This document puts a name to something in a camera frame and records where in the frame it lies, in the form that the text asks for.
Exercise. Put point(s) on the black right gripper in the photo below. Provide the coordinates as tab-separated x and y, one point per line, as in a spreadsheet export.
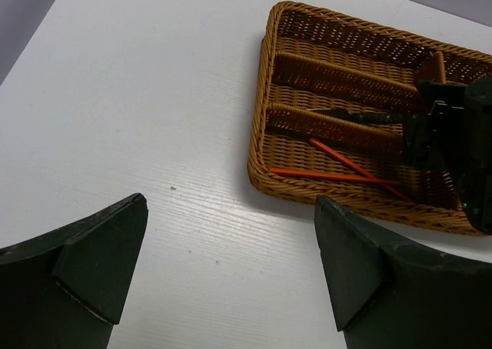
453	133

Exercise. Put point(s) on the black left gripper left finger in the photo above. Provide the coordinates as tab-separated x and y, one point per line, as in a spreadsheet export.
67	288

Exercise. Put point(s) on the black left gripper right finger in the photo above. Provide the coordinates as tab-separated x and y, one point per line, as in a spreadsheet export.
388	291

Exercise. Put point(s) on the dark handled knife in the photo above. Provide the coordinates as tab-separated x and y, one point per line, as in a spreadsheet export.
370	118

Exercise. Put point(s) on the orange chopstick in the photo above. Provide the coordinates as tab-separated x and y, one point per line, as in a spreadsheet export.
324	176
350	164

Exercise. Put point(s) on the brown wicker cutlery basket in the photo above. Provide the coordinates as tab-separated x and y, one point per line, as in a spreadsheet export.
317	58

